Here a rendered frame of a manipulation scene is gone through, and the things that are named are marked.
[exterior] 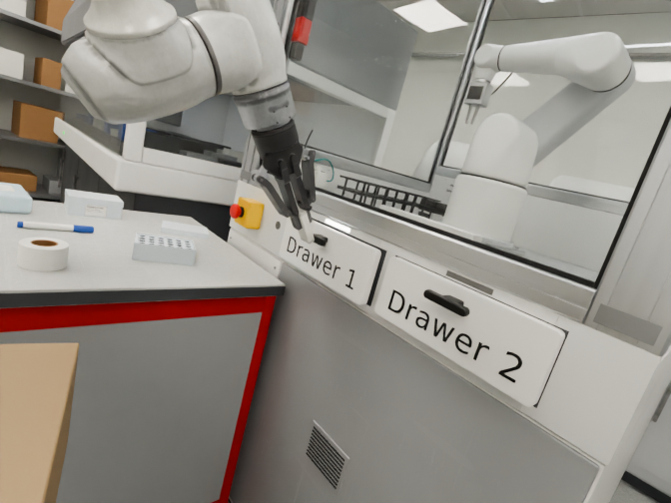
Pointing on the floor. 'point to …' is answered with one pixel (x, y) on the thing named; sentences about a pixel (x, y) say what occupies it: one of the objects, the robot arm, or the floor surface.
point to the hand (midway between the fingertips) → (304, 226)
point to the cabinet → (390, 418)
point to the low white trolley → (143, 353)
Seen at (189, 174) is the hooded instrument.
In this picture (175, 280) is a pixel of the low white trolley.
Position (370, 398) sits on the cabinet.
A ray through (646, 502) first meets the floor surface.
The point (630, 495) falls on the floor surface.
